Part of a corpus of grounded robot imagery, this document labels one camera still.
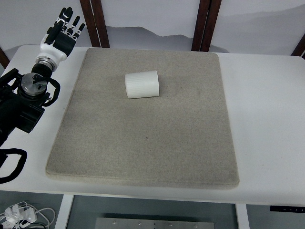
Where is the white table leg left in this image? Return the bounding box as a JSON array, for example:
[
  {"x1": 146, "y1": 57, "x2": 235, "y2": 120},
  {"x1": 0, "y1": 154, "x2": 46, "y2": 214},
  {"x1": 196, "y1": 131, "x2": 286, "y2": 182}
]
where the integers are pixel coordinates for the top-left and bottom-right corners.
[{"x1": 55, "y1": 194, "x2": 74, "y2": 229}]

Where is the metal base plate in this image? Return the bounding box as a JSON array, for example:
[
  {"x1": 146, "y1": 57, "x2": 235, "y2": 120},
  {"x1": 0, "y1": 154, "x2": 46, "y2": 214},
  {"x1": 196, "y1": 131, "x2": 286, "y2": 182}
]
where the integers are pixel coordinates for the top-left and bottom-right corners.
[{"x1": 95, "y1": 218, "x2": 214, "y2": 229}]

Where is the white table leg right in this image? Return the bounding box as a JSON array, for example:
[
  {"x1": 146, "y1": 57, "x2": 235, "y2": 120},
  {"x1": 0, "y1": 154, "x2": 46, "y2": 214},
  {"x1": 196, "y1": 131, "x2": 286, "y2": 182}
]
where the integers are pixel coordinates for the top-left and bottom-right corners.
[{"x1": 235, "y1": 204, "x2": 250, "y2": 229}]

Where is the right brown wooden post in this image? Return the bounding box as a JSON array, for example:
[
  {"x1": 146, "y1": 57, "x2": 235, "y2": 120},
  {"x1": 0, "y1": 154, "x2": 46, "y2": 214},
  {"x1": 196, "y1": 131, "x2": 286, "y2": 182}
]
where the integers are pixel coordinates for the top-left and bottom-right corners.
[{"x1": 191, "y1": 0, "x2": 222, "y2": 52}]

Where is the white cup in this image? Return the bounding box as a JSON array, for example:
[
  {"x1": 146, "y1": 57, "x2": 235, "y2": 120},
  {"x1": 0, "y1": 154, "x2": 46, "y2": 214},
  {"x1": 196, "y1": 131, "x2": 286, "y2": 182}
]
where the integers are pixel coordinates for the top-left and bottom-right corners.
[{"x1": 125, "y1": 71, "x2": 160, "y2": 99}]

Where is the white table leg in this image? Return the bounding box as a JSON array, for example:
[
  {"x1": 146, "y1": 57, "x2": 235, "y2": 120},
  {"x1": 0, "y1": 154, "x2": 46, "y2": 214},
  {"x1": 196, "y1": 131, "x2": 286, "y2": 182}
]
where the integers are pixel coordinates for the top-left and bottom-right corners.
[
  {"x1": 55, "y1": 194, "x2": 74, "y2": 229},
  {"x1": 235, "y1": 204, "x2": 250, "y2": 229}
]

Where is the black table control panel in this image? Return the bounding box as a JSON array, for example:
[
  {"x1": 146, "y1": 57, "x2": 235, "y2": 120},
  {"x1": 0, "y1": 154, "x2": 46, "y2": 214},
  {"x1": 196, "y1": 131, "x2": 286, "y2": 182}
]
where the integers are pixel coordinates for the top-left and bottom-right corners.
[{"x1": 270, "y1": 205, "x2": 305, "y2": 213}]

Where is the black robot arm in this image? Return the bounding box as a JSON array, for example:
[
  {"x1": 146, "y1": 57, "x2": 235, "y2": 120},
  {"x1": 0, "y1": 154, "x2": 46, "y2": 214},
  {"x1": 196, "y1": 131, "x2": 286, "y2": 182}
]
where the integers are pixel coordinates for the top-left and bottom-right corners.
[{"x1": 0, "y1": 58, "x2": 61, "y2": 145}]

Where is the far left brown post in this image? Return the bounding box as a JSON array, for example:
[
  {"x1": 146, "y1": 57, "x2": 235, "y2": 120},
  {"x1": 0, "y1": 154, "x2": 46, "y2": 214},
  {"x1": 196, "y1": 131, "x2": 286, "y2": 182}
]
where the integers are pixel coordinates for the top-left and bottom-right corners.
[{"x1": 0, "y1": 48, "x2": 10, "y2": 69}]

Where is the far right brown post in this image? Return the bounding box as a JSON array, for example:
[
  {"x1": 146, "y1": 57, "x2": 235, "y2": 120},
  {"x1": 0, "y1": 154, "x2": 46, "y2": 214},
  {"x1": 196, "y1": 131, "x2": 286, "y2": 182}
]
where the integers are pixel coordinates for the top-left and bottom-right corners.
[{"x1": 291, "y1": 34, "x2": 305, "y2": 59}]

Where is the beige felt mat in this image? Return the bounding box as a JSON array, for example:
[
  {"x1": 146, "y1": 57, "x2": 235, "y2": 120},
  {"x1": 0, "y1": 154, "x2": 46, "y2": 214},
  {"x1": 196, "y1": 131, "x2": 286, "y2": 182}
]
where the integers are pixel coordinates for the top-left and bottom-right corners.
[{"x1": 46, "y1": 48, "x2": 239, "y2": 189}]

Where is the white power adapter with cables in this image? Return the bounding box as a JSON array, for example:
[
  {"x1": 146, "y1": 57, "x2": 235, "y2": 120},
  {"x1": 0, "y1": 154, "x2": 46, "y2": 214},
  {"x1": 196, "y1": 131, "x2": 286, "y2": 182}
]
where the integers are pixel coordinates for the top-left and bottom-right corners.
[{"x1": 0, "y1": 201, "x2": 56, "y2": 229}]

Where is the black sleeved cable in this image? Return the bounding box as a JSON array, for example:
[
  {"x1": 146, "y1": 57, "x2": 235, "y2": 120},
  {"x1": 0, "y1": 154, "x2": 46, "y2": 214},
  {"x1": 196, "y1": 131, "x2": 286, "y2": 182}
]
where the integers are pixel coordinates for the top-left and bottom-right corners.
[{"x1": 0, "y1": 147, "x2": 28, "y2": 184}]

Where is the brown wooden post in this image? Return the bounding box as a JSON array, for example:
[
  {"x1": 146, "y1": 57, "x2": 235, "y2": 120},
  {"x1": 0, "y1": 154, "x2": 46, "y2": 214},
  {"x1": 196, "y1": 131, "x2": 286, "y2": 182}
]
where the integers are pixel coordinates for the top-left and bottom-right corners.
[
  {"x1": 80, "y1": 0, "x2": 110, "y2": 48},
  {"x1": 191, "y1": 0, "x2": 222, "y2": 52}
]

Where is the left brown wooden post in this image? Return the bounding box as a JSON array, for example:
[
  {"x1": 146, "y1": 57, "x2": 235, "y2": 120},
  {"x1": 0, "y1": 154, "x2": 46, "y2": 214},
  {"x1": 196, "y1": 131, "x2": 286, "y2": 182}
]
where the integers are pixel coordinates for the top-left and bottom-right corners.
[{"x1": 80, "y1": 0, "x2": 110, "y2": 48}]

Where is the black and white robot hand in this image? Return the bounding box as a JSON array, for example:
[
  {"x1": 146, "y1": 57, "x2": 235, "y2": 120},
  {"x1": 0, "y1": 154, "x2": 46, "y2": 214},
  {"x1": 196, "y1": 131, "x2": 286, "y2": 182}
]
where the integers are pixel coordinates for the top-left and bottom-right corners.
[{"x1": 35, "y1": 7, "x2": 85, "y2": 71}]

